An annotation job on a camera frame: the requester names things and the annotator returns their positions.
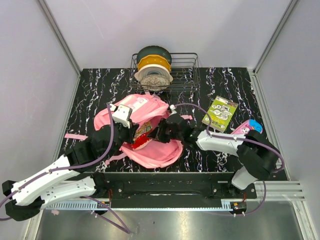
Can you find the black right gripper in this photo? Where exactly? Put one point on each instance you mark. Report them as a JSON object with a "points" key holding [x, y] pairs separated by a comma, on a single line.
{"points": [[157, 134]]}

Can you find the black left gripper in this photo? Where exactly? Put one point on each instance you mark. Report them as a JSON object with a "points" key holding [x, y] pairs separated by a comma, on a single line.
{"points": [[131, 131]]}

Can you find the red book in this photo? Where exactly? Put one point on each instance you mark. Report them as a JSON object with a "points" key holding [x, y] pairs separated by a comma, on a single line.
{"points": [[141, 138]]}

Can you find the pink student backpack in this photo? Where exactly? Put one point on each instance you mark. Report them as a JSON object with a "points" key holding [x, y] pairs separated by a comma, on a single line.
{"points": [[145, 107]]}

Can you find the green bottom book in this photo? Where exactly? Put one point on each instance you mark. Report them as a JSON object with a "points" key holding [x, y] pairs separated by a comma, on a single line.
{"points": [[220, 114]]}

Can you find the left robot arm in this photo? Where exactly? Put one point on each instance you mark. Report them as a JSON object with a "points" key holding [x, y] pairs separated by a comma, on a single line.
{"points": [[26, 198]]}

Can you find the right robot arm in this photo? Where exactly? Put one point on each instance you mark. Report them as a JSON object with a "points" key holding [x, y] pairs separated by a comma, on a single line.
{"points": [[258, 156]]}

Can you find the grey patterned plate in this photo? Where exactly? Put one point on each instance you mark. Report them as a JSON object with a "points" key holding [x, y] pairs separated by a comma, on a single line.
{"points": [[155, 81]]}

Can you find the yellow plate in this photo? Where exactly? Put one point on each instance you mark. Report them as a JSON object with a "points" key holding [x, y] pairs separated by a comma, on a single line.
{"points": [[154, 59]]}

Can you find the dark green plate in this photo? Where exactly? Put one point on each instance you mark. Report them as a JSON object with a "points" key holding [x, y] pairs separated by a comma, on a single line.
{"points": [[154, 50]]}

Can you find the pink purple pencil case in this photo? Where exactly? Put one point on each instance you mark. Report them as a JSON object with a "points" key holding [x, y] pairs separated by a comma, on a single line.
{"points": [[246, 126]]}

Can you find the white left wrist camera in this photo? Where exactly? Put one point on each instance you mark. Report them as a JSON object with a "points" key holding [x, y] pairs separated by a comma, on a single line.
{"points": [[120, 115]]}

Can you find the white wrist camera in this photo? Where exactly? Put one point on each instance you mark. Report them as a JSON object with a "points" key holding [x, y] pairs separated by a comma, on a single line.
{"points": [[172, 110], [120, 115]]}

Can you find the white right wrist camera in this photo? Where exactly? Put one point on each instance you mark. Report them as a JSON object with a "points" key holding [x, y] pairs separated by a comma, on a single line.
{"points": [[172, 110]]}

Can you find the black wire dish rack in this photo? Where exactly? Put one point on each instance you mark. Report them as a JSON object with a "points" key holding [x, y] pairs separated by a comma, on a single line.
{"points": [[184, 70]]}

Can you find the aluminium front rail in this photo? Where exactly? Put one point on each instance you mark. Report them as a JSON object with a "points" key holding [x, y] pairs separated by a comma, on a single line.
{"points": [[272, 191]]}

